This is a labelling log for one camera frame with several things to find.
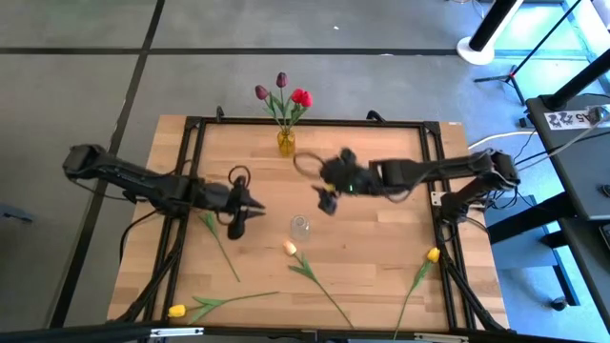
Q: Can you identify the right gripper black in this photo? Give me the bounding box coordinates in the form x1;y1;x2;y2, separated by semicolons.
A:
311;147;381;217

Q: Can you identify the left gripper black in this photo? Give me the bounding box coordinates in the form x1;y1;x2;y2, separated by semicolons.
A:
190;175;267;241

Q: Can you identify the peach artificial tulip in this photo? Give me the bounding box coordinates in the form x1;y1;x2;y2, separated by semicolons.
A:
198;211;242;283
282;240;356;331

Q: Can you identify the red artificial tulip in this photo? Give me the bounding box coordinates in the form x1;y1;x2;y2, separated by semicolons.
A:
285;91;315;132
284;88;306;132

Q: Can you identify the yellow artificial tulip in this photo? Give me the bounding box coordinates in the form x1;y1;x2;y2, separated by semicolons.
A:
392;247;442;341
167;291;280;326

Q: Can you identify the clear glass vase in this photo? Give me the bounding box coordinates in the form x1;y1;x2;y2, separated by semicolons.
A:
290;214;313;242

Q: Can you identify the yellow glass vase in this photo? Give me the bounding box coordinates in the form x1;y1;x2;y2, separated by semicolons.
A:
276;129;297;157

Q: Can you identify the dark purple artificial tulip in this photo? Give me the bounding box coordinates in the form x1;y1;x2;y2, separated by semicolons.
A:
254;84;287;132
275;71;289;131

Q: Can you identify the white round base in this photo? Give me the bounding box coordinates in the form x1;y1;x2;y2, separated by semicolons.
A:
456;35;498;67

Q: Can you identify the black horizontal beam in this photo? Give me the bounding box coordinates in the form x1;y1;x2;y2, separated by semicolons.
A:
0;321;610;343

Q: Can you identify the black tripod stand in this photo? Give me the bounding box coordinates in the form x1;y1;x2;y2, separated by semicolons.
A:
473;0;588;107

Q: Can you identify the dark grey floor object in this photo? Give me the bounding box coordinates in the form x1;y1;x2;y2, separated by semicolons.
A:
0;203;35;225

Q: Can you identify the white printed label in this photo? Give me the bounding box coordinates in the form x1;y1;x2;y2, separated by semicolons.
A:
542;109;604;131

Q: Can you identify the dark grey desk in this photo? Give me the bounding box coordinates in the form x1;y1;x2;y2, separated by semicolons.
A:
525;92;610;330

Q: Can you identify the black desk pole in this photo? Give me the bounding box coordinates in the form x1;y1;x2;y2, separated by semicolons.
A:
541;47;610;111

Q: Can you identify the black cable loop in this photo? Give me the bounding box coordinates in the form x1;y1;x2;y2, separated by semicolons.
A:
292;151;327;182
227;164;253;189

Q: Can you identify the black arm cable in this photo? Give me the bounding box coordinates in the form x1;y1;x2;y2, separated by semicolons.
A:
118;208;161;264

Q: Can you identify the silver metal bracket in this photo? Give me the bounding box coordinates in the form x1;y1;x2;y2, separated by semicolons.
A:
413;333;471;343
149;326;206;339

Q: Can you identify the white floor cable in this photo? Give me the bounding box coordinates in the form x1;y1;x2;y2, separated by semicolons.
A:
468;131;539;150

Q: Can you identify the black desk leg frame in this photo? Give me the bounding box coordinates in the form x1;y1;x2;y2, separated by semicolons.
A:
485;190;590;309

